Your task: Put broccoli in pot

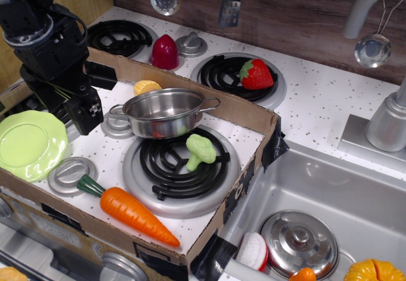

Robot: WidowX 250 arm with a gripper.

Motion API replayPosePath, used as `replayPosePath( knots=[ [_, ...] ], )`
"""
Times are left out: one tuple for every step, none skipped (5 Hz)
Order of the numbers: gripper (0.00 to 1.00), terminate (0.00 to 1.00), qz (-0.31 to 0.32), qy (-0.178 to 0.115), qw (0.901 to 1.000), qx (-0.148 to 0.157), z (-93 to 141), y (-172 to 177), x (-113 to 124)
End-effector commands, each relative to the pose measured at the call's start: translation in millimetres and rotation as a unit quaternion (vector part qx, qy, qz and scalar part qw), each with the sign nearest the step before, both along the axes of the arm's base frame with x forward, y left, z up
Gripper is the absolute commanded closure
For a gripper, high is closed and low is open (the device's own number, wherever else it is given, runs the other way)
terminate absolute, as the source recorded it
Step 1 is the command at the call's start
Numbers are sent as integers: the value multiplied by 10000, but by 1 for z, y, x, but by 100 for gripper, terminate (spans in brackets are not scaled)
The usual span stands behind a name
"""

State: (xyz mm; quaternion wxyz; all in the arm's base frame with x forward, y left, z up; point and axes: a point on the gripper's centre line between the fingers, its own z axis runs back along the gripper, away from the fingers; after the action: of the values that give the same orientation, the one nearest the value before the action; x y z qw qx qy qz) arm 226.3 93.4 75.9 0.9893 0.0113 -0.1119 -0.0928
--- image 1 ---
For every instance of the orange toy carrot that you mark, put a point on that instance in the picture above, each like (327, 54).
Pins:
(122, 206)

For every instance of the grey back stove knob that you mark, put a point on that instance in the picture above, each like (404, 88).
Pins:
(191, 46)

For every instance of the hanging steel ladle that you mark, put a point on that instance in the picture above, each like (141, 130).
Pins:
(374, 50)

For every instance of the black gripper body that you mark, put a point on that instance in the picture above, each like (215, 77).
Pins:
(56, 67)

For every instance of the orange toy at bottom left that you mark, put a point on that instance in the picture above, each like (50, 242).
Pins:
(12, 274)

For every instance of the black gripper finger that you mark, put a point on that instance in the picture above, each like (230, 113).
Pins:
(85, 115)

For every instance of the grey oven front knob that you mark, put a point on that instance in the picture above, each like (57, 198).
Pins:
(117, 267)

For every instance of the hanging steel slotted spatula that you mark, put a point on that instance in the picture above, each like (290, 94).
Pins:
(229, 13)

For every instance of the yellow toy corn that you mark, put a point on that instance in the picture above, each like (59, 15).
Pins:
(145, 86)

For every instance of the red toy strawberry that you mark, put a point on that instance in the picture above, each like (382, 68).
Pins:
(255, 75)

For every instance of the green toy broccoli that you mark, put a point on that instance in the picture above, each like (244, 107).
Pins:
(201, 150)

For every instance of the white and red toy food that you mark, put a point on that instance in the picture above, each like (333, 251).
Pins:
(253, 251)

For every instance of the grey front stove knob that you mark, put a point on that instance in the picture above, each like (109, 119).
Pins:
(63, 179)

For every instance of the steel pot lid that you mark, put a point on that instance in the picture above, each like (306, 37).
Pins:
(297, 240)

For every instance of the back right stove burner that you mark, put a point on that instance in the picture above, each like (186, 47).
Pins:
(222, 71)

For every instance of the brown cardboard fence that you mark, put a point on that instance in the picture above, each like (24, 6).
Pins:
(79, 224)

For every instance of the grey sink faucet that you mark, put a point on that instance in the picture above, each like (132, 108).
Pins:
(381, 139)

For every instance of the front right stove burner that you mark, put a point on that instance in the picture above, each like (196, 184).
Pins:
(155, 173)

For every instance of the light green plate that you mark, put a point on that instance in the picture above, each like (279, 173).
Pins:
(32, 144)

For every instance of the small orange toy fruit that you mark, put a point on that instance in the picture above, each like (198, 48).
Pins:
(304, 274)

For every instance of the orange toy pumpkin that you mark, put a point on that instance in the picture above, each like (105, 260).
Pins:
(372, 269)

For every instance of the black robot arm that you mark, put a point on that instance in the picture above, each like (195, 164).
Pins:
(16, 13)

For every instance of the dark red toy vegetable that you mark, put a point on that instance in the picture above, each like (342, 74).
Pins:
(165, 53)

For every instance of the small steel pot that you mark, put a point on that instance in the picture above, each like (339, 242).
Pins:
(165, 113)

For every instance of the grey middle stove knob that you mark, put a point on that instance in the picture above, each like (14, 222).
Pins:
(116, 124)

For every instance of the grey stove knob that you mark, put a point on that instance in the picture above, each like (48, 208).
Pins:
(63, 179)
(116, 124)
(191, 46)

